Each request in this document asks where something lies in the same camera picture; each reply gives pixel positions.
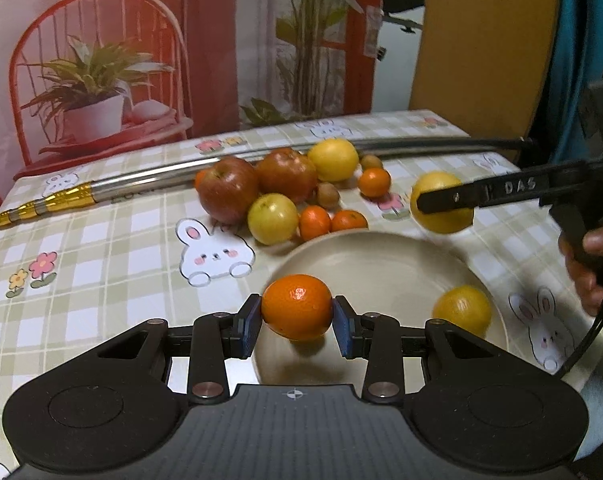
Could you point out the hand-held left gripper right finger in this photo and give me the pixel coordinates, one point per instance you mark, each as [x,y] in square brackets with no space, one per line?
[342,330]

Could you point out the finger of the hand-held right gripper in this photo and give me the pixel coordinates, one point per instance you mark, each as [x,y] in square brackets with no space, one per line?
[506,189]

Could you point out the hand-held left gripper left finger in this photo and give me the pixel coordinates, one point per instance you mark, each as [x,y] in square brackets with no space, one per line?
[251,327]

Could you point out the large orange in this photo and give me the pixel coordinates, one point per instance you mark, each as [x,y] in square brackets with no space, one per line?
[296,307]

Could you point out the yellow lemon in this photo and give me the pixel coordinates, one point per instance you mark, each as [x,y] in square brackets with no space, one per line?
[444,222]

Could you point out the beige ceramic plate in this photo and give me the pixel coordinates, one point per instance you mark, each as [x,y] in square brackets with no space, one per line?
[396,265]

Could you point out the small tangerine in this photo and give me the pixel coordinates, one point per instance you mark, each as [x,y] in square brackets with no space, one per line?
[374,182]
[315,222]
[349,221]

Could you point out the yellow apple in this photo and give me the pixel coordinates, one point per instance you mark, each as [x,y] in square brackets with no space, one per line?
[273,219]

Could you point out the yellow orange fruit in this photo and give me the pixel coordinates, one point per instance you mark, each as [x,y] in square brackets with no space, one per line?
[462,310]

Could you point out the small brown longan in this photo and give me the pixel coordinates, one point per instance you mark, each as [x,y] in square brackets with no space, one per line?
[327,195]
[371,162]

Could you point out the blue cloth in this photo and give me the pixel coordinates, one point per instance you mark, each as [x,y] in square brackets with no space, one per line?
[581,25]

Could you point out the dark red apple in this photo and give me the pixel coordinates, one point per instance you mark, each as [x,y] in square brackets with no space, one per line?
[227,190]

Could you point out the brown wooden board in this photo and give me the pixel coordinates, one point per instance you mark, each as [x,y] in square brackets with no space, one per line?
[481,50]

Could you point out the checked rabbit tablecloth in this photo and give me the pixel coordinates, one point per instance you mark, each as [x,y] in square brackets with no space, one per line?
[106,270]

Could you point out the orange-red apple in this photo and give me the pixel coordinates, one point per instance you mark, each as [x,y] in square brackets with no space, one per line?
[287,175]

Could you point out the large yellow citrus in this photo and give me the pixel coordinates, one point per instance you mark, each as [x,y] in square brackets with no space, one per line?
[334,159]

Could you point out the black bicycle seat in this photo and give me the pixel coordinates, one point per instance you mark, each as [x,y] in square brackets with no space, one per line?
[401,2]

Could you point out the printed plant backdrop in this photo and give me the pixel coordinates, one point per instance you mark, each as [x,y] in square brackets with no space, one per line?
[206,60]

